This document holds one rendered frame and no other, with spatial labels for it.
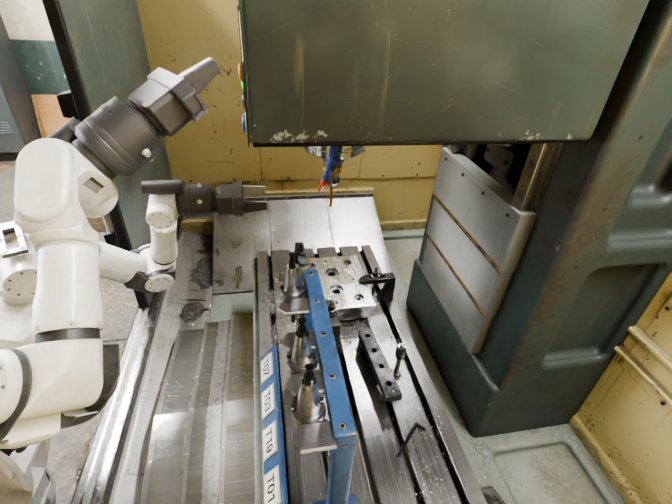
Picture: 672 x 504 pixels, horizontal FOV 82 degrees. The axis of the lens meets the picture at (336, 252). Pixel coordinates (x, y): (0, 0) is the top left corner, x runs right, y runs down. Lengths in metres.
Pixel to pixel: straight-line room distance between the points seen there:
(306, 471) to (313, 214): 1.42
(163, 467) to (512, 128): 1.20
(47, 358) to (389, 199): 2.02
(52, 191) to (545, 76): 0.76
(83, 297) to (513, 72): 0.72
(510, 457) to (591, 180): 0.97
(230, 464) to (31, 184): 0.90
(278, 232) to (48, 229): 1.60
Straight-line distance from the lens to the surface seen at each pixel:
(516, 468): 1.57
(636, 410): 1.48
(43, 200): 0.57
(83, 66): 1.34
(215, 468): 1.27
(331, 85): 0.67
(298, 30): 0.65
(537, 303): 1.11
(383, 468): 1.07
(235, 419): 1.30
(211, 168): 2.14
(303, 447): 0.72
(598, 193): 0.98
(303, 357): 0.79
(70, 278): 0.56
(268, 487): 1.01
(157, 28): 2.02
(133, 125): 0.60
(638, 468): 1.55
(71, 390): 0.57
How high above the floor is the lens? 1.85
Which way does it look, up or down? 34 degrees down
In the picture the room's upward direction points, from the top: 3 degrees clockwise
